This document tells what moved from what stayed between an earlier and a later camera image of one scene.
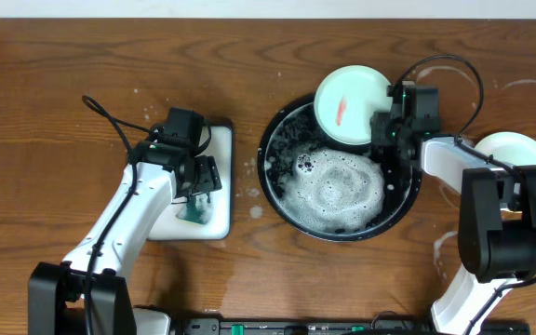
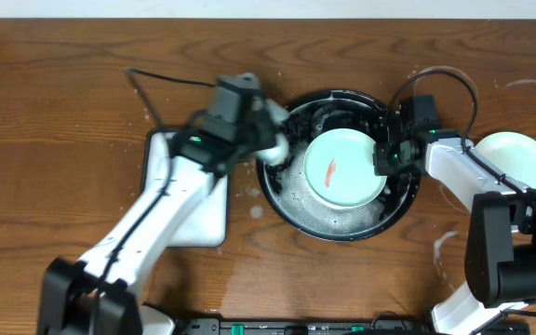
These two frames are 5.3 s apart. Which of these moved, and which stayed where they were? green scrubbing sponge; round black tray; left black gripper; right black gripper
Moved: right black gripper; green scrubbing sponge; left black gripper
Stayed: round black tray
